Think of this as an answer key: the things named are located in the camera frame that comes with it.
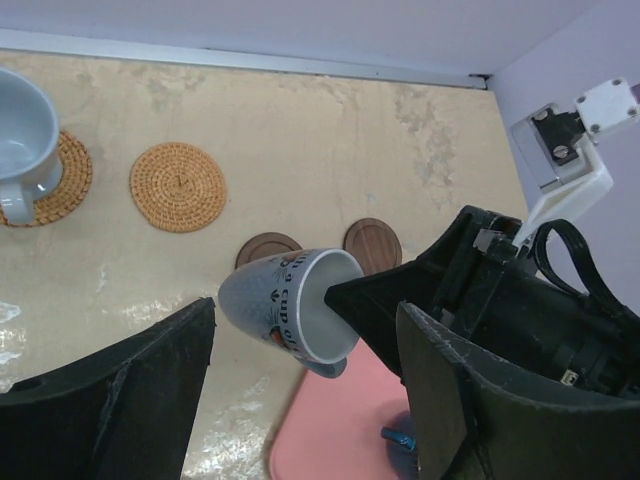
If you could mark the dark blue cup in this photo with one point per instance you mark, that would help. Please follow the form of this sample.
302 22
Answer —
401 446

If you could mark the woven rattan coaster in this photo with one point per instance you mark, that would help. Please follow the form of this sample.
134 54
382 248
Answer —
75 182
178 187

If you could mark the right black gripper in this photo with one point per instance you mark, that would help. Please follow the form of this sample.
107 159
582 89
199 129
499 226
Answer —
544 307

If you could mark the dark wooden coaster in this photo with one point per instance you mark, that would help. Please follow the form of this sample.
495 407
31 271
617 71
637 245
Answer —
374 244
264 245

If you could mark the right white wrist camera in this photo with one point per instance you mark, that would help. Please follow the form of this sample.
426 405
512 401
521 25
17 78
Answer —
560 150

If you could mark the small white cup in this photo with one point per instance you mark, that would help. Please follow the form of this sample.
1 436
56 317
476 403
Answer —
280 301

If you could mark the large light blue cup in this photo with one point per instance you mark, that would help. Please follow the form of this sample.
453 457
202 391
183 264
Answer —
30 164

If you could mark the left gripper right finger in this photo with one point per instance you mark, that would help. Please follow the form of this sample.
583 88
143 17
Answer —
479 416

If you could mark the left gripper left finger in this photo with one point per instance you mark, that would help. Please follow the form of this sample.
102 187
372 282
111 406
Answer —
124 412

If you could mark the pink tray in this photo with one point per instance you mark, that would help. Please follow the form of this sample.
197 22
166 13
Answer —
332 429

